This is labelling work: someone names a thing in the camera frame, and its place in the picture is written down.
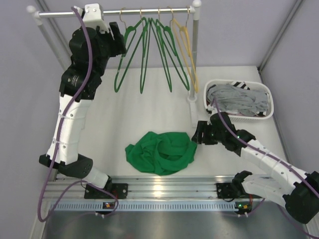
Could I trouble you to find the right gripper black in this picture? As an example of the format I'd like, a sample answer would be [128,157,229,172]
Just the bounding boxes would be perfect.
[192,120,225,145]

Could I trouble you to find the green hanger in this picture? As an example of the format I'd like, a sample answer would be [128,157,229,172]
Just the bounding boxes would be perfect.
[114,10,147,93]
[150,17,172,92]
[140,8,150,94]
[157,8,190,90]

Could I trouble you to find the green tank top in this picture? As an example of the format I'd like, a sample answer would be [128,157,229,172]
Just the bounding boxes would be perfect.
[125,131,197,176]

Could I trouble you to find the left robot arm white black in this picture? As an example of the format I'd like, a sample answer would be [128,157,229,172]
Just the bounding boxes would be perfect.
[39,22,126,198]

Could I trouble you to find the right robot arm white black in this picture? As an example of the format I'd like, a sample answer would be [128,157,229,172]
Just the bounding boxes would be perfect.
[191,112,319,224]

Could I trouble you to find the yellow hanger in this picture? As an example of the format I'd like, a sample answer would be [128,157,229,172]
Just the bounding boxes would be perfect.
[170,10,199,93]

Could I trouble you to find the grey clothes in basket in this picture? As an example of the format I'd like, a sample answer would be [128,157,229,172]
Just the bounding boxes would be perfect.
[205,84,269,117]

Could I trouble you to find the black white striped garment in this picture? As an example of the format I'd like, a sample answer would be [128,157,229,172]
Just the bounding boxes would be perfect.
[230,81,250,90]

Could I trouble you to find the white laundry basket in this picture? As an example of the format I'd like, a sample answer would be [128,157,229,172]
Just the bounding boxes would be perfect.
[203,79,274,121]

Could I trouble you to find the metal clothes rack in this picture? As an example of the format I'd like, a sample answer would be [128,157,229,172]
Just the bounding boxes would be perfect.
[26,0,201,127]

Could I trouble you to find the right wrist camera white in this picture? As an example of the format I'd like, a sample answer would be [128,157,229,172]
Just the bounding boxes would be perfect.
[206,105,214,114]

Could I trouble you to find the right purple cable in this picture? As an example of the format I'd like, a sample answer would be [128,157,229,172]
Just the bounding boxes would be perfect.
[213,97,319,239]

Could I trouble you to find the purple cable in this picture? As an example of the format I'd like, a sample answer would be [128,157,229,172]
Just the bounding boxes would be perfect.
[213,97,319,239]
[37,6,119,222]

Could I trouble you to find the aluminium mounting rail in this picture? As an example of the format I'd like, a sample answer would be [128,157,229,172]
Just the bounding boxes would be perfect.
[44,175,234,201]

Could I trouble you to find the white slotted cable duct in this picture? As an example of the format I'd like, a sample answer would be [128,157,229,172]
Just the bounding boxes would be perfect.
[49,200,252,211]

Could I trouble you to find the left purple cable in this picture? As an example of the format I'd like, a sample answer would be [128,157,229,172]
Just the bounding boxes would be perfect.
[37,6,119,222]

